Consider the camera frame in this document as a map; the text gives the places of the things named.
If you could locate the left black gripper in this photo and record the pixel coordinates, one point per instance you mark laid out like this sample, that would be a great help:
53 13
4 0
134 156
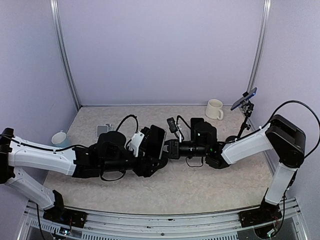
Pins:
146 170

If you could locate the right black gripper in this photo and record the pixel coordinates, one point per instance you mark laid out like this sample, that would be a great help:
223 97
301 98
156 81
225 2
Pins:
174 149

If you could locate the black phone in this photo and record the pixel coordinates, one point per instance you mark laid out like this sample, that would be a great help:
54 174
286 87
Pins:
195 120
155 142

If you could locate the silver folding phone stand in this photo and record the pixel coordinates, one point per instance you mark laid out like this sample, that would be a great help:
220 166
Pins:
103 128

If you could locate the black round-base phone stand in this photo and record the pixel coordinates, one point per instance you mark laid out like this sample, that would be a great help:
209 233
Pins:
163 158

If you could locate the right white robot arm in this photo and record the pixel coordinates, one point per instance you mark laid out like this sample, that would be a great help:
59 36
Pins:
278 134

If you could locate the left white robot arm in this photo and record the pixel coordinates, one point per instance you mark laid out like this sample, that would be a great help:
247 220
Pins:
112 152

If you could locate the black phone on flat stand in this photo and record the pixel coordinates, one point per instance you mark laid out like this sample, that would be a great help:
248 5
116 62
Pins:
195 120

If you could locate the black tripod stand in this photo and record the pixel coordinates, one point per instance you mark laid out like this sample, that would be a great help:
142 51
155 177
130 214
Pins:
247 107

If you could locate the blue phone on tripod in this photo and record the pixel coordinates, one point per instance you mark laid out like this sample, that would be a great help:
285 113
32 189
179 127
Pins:
245 97

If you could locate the cream ceramic mug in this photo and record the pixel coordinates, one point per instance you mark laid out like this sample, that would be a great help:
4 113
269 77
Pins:
214 109

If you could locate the light blue mug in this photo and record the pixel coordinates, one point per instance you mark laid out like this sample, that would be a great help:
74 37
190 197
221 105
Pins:
60 139

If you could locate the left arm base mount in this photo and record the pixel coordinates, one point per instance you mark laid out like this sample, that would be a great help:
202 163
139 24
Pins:
66 216

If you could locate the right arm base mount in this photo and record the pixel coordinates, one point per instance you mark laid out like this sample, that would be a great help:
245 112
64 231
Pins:
259 216

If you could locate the right aluminium frame post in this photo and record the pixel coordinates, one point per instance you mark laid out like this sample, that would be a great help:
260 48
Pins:
260 44

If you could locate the aluminium frame post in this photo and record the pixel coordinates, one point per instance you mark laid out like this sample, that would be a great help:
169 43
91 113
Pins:
54 6
260 44

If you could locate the front aluminium rail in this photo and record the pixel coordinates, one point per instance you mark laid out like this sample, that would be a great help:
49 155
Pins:
103 225

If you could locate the left aluminium frame post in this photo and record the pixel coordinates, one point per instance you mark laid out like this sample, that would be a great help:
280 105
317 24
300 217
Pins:
54 6

